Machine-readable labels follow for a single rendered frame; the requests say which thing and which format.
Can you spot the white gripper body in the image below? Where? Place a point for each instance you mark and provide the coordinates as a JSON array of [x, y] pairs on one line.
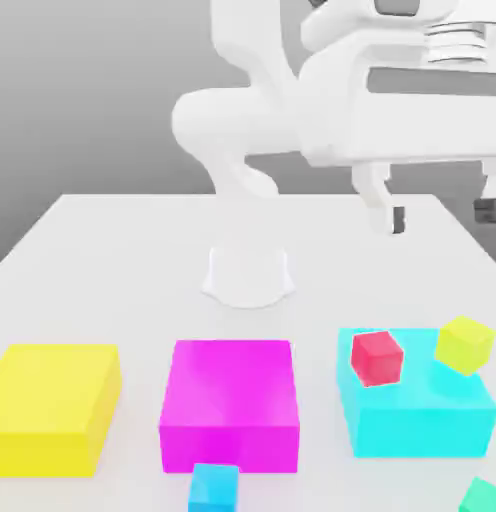
[[412, 124]]

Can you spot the small yellow-green cube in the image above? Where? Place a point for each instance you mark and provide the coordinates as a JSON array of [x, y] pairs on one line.
[[464, 346]]

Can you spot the small blue cube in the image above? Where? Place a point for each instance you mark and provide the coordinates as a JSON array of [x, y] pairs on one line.
[[212, 488]]

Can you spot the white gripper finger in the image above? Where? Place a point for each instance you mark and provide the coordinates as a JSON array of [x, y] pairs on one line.
[[492, 208], [376, 192]]

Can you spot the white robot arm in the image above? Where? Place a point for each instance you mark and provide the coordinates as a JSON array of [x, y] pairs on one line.
[[232, 120]]

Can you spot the large magenta box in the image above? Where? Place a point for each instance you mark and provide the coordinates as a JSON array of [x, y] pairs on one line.
[[228, 400]]

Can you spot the small red cube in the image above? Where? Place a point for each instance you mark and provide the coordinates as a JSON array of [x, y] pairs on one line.
[[376, 360]]

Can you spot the large yellow box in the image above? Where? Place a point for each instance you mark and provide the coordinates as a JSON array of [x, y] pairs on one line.
[[48, 400]]

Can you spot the small green cube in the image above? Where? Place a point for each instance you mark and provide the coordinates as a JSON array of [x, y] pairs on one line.
[[486, 498]]

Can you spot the large cyan box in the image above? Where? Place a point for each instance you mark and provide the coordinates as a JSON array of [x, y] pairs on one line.
[[424, 420]]

